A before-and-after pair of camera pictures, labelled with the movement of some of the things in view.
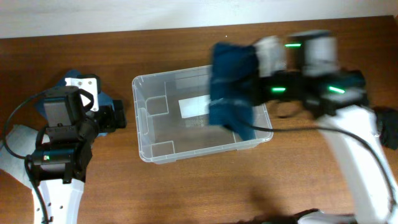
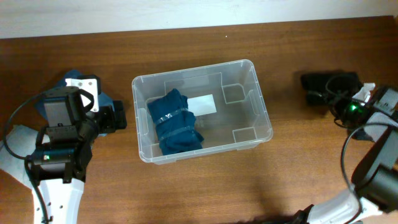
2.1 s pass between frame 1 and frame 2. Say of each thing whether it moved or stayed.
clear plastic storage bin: stayed
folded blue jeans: stayed
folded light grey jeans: stayed
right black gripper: moved
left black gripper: stayed
